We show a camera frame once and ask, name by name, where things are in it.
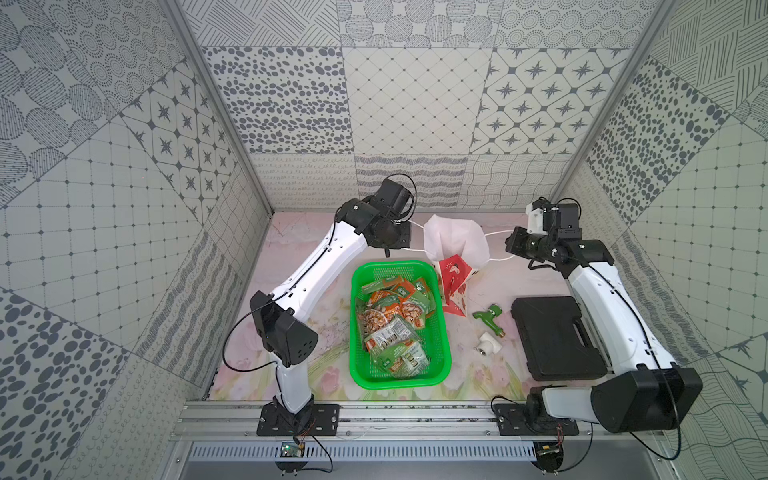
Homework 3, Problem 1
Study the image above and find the white and red paper bag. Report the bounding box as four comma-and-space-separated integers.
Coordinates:
423, 215, 492, 317

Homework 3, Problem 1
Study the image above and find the small green circuit board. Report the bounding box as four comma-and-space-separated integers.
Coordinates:
279, 442, 304, 458

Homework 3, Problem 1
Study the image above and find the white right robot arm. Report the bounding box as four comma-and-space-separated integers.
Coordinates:
505, 198, 703, 433

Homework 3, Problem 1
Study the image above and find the green plastic basket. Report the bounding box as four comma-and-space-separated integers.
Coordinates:
349, 260, 452, 390

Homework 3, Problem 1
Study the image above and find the aluminium mounting rail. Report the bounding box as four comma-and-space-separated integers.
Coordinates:
172, 399, 630, 441

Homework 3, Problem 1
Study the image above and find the red orange condiment packet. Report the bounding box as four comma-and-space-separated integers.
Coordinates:
354, 291, 431, 336

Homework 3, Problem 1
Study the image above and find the green plastic faucet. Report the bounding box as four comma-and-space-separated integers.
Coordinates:
472, 304, 506, 338

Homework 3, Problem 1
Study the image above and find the green white condiment packet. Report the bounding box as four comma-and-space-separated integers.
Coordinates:
364, 316, 419, 354

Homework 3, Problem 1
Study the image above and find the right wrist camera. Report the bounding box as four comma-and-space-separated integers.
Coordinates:
525, 197, 549, 234

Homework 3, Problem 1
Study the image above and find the white pipe elbow fitting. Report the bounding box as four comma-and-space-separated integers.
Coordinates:
476, 332, 502, 356

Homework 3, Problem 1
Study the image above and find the black plastic tool case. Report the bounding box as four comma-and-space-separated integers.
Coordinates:
511, 296, 607, 381

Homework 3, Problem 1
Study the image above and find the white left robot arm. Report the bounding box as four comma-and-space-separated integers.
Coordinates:
250, 173, 417, 415

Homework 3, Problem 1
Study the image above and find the green red condiment packet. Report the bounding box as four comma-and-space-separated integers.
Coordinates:
361, 275, 437, 318

